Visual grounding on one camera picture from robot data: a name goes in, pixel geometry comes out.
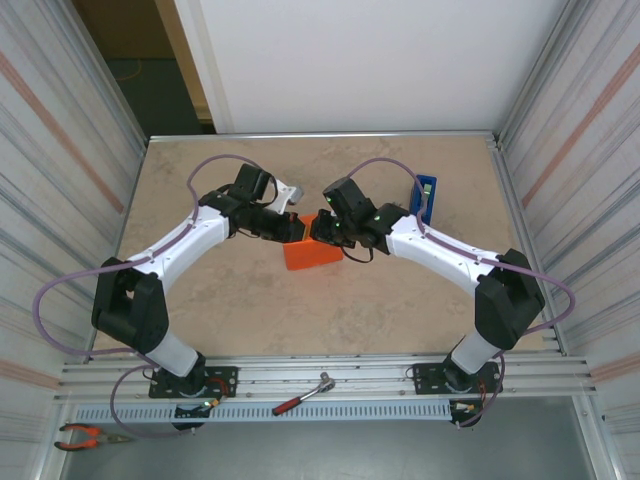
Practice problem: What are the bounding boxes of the red-handled ratchet wrench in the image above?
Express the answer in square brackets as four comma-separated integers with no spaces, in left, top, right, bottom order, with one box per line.
[272,371,337,417]

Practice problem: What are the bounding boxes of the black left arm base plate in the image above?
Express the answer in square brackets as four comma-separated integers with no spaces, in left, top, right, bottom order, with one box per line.
[148,366,239,400]

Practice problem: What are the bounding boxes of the wide aluminium mounting rail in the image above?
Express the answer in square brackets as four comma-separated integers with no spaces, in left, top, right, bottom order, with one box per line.
[52,352,599,402]

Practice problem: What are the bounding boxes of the blue tape dispenser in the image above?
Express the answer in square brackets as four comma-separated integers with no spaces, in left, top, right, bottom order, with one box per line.
[408,172,439,227]

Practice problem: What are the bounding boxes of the long aluminium table edge rail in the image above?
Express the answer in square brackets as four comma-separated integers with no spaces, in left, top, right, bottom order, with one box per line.
[147,130,501,146]

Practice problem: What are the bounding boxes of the stepped aluminium table side rail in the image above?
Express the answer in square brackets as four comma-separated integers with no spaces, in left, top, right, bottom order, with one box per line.
[487,133,569,357]

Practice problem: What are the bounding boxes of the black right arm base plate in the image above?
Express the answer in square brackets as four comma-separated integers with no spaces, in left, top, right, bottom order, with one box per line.
[413,362,503,396]

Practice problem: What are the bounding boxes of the orange cloth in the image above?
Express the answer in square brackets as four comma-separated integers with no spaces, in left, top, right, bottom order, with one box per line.
[282,213,345,273]

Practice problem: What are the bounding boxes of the orange-handled pliers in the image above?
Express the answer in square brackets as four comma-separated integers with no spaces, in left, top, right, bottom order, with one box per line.
[53,423,135,452]

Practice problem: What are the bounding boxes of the thin orange cable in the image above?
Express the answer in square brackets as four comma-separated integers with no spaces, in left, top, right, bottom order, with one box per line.
[115,58,146,84]

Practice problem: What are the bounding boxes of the black power connector module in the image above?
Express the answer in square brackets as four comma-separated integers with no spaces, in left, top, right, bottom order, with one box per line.
[448,398,485,430]
[171,398,222,431]

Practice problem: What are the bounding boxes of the grey slotted cable duct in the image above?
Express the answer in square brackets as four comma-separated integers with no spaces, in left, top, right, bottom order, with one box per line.
[74,402,454,424]

